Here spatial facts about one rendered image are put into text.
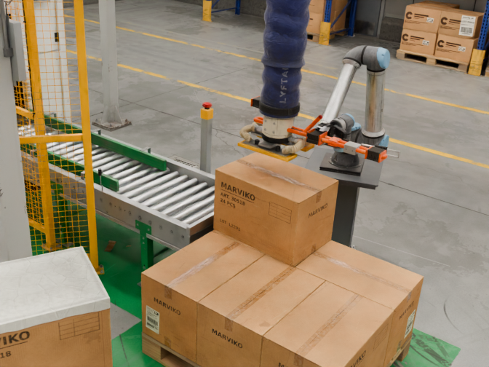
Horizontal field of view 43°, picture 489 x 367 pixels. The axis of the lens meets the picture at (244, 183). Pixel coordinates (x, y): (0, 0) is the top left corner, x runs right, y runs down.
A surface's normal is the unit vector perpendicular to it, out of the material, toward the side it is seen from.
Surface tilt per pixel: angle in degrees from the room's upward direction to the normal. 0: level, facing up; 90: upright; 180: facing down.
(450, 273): 0
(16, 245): 90
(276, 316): 0
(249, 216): 90
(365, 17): 90
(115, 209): 90
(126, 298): 0
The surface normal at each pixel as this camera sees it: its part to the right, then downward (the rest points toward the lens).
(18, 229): 0.80, 0.29
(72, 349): 0.47, 0.40
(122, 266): 0.05, -0.90
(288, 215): -0.64, 0.30
